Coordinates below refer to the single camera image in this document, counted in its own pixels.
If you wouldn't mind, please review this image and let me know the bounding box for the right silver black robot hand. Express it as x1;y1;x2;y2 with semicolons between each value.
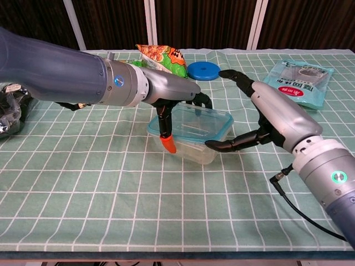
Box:
204;69;324;155

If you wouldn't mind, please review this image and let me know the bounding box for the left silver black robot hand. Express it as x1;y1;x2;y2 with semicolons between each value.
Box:
140;67;214;155

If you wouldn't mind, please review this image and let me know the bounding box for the teal transparent container lid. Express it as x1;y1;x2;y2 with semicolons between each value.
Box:
146;103;234;145

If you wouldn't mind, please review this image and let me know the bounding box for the clear plastic food container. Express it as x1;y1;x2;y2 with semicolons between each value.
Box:
148;129;232;166

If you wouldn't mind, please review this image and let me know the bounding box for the orange green snack bag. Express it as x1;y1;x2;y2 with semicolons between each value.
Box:
135;44;189;80

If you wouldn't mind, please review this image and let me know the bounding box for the blue round disc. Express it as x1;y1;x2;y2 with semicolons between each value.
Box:
187;61;222;81

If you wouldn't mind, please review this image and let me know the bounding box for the light blue cloth package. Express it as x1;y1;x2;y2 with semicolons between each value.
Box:
262;59;335;110

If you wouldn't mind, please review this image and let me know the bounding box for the green checked tablecloth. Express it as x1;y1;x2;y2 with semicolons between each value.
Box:
0;48;355;253

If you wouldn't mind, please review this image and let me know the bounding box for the black wrapped package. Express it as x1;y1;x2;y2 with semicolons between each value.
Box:
0;84;33;139

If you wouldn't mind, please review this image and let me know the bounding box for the white frame post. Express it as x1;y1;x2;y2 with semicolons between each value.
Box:
63;0;87;51
246;0;270;50
143;0;159;47

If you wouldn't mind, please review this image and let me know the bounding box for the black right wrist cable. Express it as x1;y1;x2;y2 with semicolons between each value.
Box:
270;163;347;242

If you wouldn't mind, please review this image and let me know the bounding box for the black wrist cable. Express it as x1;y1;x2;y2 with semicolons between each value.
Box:
270;163;347;242
54;101;92;112

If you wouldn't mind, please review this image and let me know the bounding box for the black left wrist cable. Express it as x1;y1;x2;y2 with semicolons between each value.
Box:
54;101;92;112

